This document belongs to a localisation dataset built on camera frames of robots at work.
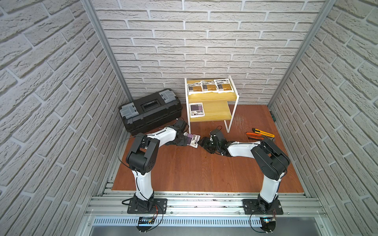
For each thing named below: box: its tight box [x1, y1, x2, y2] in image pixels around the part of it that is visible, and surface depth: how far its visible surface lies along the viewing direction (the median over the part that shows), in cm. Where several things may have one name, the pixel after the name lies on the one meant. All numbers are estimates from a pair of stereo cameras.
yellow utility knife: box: [252, 127, 276, 138], surface depth 105 cm
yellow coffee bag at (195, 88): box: [187, 82, 204, 95], surface depth 82 cm
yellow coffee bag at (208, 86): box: [200, 80, 219, 93], surface depth 85 cm
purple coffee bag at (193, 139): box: [183, 131, 201, 149], surface depth 99 cm
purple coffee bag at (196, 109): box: [189, 102, 206, 118], surface depth 97 cm
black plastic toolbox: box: [118, 88, 183, 137], surface depth 98 cm
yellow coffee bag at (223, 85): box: [213, 78, 234, 94], surface depth 85 cm
